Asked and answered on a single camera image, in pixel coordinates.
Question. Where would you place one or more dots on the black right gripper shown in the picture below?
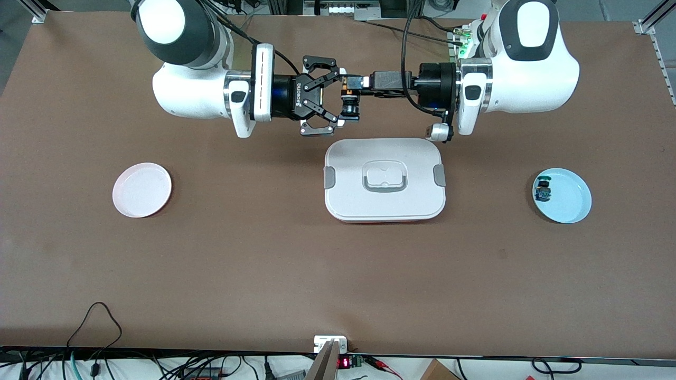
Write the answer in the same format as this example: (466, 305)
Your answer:
(296, 96)

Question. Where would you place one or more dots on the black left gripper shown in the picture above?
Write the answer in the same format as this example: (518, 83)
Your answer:
(436, 81)

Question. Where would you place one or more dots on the orange and black switch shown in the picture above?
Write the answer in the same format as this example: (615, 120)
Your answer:
(350, 111)

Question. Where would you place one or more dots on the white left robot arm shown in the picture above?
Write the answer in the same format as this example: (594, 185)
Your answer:
(528, 79)

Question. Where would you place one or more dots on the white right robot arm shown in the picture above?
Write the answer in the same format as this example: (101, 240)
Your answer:
(190, 89)

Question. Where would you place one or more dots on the white lunch box grey clips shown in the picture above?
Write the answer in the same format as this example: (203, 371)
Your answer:
(412, 158)

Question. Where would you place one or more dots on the brown cardboard box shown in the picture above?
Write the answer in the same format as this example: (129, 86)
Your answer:
(438, 372)

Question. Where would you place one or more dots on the white connector device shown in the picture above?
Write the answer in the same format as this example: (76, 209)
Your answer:
(340, 9)

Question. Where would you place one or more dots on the white plate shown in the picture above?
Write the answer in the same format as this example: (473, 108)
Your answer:
(142, 190)

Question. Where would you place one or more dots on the light blue round plate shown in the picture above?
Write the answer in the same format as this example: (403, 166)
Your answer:
(570, 198)

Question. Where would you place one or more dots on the red digit display module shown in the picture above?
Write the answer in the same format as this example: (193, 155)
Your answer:
(344, 362)

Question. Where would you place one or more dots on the grey aluminium bar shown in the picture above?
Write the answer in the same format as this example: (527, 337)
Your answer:
(325, 367)

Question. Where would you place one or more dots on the red clip lead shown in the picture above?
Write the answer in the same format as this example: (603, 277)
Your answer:
(383, 365)

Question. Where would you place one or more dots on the perforated metal strip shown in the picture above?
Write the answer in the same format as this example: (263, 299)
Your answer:
(664, 68)

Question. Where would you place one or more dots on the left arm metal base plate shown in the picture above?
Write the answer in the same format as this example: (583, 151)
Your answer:
(452, 53)

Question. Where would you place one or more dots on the blue and black switch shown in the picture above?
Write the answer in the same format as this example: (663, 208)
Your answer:
(542, 191)

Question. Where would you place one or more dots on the aluminium frame profile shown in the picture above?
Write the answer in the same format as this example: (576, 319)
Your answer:
(39, 11)
(652, 21)

